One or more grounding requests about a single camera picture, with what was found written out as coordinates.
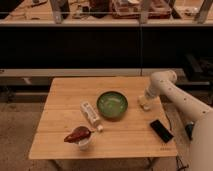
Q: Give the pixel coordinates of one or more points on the white sponge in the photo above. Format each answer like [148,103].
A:
[144,103]

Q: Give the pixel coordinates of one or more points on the black phone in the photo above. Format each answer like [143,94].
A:
[161,131]

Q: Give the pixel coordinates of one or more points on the wooden folding table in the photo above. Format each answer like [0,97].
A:
[127,137]

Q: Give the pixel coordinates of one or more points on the green bowl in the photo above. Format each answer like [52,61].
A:
[112,105]

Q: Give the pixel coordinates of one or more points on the black power box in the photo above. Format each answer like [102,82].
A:
[189,129]

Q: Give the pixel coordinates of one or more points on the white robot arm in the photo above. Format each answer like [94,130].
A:
[201,147]

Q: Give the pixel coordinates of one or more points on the white bottle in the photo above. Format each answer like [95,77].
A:
[91,115]

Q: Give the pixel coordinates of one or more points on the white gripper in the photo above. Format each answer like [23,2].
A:
[148,95]

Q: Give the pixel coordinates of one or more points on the red sweet potato toy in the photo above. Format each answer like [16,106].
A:
[78,136]

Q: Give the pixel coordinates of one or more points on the wooden shelf bench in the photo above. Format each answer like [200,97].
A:
[106,13]

